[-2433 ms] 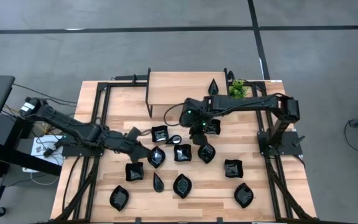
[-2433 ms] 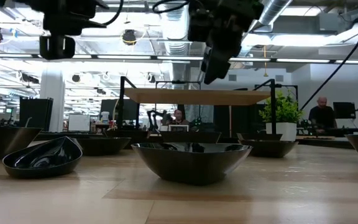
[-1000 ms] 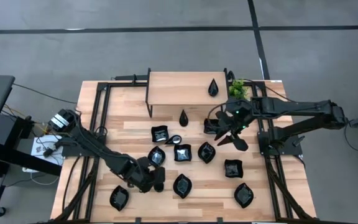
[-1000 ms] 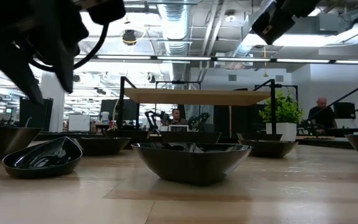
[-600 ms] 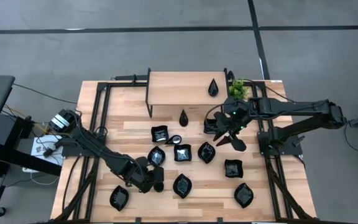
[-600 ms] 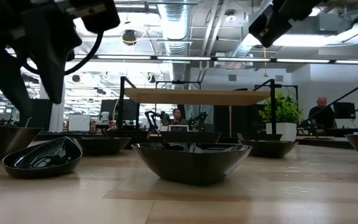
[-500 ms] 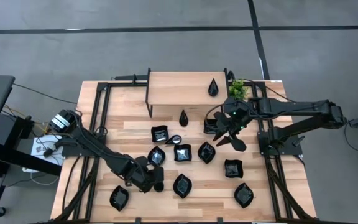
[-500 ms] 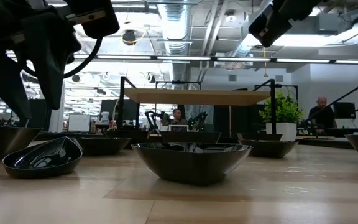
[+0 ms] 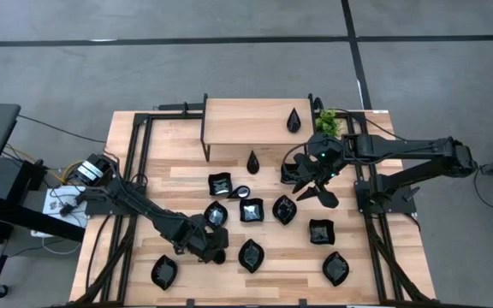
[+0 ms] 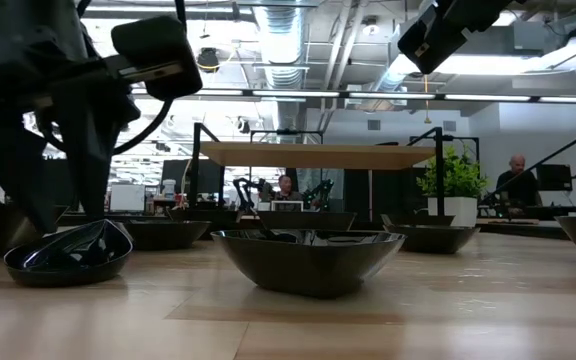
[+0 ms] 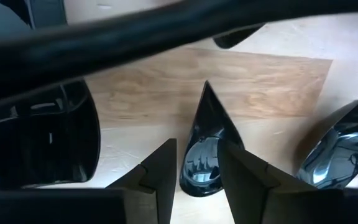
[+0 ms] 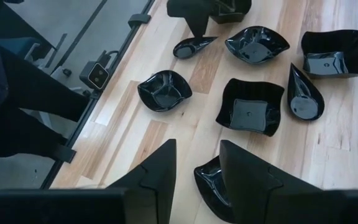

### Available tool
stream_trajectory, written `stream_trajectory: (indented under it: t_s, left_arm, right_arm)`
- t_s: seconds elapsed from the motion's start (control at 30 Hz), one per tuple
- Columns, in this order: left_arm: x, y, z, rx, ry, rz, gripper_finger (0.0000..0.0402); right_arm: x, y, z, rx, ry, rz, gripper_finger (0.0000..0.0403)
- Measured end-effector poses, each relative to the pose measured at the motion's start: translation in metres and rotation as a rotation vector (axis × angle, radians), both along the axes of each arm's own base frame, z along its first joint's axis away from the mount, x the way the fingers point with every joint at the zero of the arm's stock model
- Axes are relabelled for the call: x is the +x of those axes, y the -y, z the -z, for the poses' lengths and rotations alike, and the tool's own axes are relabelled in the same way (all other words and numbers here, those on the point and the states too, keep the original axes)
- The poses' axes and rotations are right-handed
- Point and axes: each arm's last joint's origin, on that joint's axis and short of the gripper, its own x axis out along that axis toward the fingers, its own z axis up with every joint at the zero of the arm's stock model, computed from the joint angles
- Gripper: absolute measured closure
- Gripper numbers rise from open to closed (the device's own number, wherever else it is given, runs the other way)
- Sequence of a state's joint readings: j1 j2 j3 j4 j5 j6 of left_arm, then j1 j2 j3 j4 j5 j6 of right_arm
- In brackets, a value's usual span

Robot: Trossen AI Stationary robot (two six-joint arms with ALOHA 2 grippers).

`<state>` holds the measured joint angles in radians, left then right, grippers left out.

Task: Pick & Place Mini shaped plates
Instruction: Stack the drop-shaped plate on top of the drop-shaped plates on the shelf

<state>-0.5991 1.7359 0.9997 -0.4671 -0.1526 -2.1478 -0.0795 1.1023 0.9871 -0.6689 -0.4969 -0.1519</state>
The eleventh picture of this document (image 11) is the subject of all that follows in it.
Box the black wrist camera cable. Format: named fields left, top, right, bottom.
left=0, top=0, right=358, bottom=106

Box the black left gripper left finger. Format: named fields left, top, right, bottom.
left=105, top=138, right=178, bottom=224

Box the black teardrop mini plate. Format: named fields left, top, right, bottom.
left=178, top=80, right=246, bottom=198

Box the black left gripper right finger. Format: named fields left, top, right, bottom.
left=217, top=138, right=319, bottom=224

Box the black leaf-shaped mini plate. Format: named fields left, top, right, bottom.
left=0, top=80, right=101, bottom=190
left=294, top=96, right=358, bottom=190

